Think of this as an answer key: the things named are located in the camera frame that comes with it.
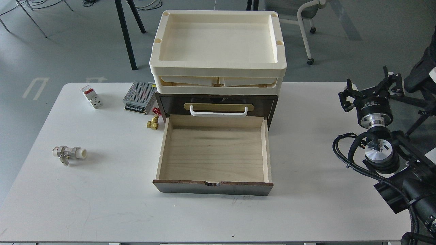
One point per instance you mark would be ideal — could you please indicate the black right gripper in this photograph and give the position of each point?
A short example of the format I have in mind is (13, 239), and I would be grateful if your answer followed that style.
(373, 108)

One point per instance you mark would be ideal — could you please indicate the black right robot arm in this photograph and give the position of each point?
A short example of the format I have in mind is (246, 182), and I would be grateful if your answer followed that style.
(405, 176)

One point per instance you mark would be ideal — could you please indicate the open wooden drawer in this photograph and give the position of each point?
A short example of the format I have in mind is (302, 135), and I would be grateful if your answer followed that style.
(215, 155)

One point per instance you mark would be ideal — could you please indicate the cream plastic stacked tray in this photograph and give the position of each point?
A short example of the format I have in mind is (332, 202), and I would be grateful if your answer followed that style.
(218, 53)

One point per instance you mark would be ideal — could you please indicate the metal mesh power supply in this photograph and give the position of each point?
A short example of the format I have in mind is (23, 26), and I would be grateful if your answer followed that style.
(140, 98)

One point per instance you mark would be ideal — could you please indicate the white red circuit breaker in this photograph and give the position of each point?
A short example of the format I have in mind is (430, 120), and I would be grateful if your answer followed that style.
(92, 96)

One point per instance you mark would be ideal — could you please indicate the white plastic pipe valve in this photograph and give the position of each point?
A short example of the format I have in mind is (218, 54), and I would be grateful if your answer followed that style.
(64, 153)

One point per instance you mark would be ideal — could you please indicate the white drawer handle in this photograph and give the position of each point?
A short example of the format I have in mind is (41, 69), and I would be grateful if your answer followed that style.
(212, 114)

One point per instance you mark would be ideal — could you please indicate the brass valve red handle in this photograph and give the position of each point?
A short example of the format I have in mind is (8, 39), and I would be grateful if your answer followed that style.
(153, 123)

